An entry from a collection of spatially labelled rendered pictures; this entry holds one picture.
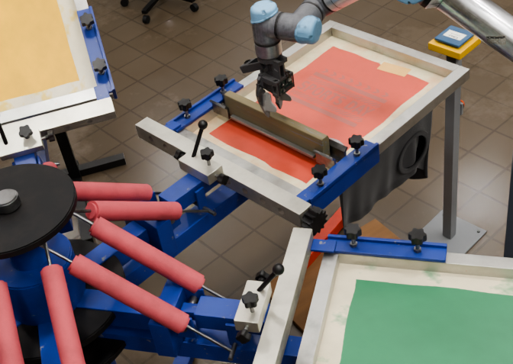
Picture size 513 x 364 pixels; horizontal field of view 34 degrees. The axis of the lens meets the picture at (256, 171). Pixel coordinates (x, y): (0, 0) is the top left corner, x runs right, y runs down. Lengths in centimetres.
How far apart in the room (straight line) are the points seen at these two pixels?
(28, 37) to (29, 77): 14
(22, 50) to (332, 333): 135
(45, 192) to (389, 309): 86
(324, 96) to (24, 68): 95
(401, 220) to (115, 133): 161
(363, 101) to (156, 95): 211
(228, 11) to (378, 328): 353
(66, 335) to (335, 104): 124
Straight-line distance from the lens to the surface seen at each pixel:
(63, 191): 198
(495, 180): 385
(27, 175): 206
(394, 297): 208
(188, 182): 234
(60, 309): 187
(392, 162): 273
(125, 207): 210
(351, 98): 271
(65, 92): 265
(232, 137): 261
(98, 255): 223
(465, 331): 202
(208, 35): 507
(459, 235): 358
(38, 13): 280
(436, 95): 265
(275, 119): 248
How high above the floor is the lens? 253
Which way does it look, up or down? 40 degrees down
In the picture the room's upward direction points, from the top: 10 degrees counter-clockwise
